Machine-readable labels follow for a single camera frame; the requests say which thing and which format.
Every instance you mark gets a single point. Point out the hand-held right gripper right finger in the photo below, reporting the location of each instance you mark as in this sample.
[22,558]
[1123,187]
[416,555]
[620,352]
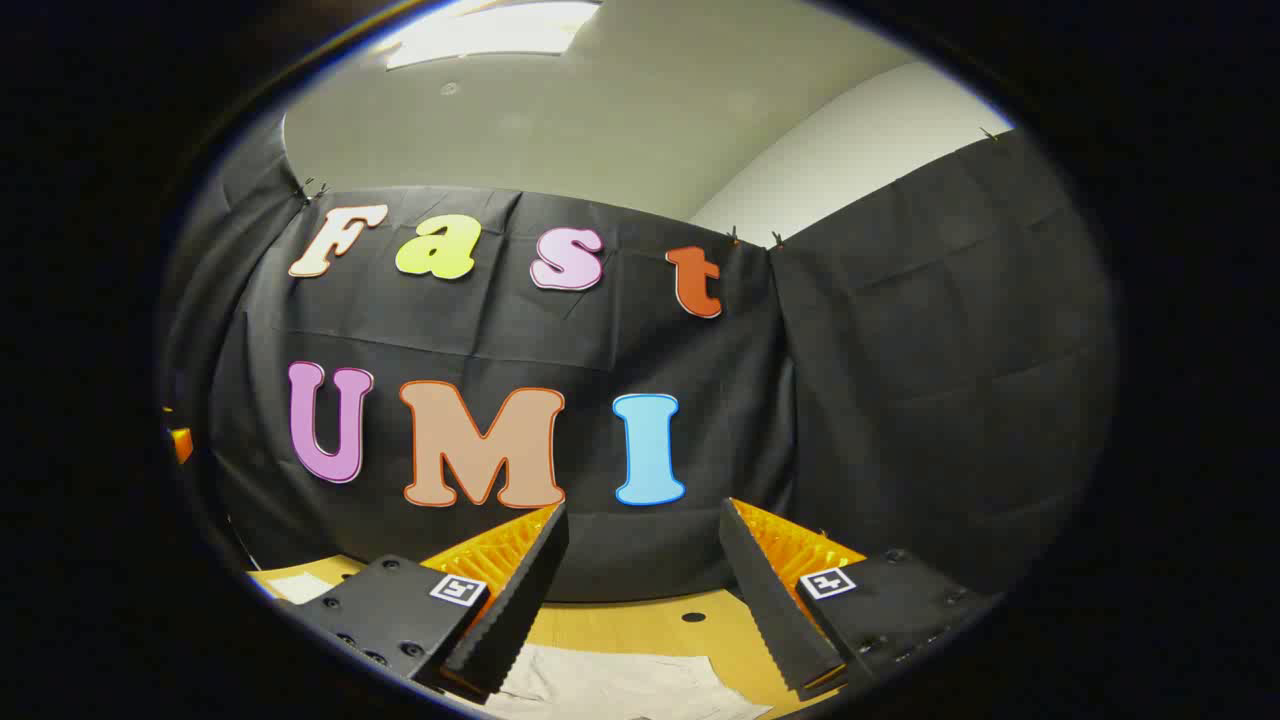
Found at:
[770,600]

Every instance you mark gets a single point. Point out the white jeans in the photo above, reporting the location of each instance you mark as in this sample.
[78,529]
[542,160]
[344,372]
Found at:
[620,685]

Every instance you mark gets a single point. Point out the black backdrop cloth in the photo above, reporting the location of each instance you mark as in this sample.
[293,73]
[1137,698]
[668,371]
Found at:
[880,380]

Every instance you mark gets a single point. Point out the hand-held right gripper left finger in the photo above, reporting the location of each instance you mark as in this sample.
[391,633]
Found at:
[515,610]

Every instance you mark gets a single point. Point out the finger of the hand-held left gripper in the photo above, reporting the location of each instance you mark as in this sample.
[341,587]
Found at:
[181,444]

